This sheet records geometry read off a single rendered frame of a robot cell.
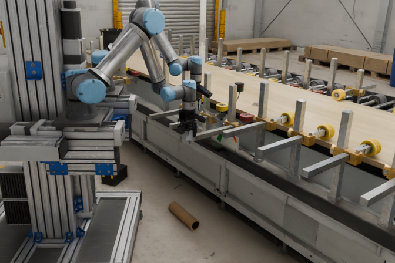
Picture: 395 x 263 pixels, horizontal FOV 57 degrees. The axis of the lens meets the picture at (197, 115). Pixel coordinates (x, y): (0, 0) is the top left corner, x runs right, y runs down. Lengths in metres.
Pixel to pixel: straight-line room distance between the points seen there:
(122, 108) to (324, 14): 9.10
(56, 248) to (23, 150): 0.76
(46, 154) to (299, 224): 1.54
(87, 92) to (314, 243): 1.59
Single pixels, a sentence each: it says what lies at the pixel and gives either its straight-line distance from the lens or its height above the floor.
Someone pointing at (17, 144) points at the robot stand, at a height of 0.95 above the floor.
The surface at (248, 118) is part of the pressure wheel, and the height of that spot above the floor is 0.90.
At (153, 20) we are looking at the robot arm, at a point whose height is 1.50.
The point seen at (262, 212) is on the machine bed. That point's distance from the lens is 2.66.
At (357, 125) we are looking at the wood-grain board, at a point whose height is 0.90.
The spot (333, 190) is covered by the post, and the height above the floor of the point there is 0.75.
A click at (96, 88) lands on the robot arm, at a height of 1.22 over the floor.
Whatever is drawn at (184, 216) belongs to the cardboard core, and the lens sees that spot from 2.77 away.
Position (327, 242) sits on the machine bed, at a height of 0.26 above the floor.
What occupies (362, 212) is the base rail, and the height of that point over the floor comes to 0.70.
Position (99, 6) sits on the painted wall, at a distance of 10.09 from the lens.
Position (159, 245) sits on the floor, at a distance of 2.63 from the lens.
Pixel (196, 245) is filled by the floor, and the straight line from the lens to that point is 2.63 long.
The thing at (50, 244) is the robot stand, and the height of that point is 0.23.
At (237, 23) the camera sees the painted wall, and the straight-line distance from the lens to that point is 12.27.
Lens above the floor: 1.63
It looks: 19 degrees down
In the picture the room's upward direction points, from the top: 1 degrees clockwise
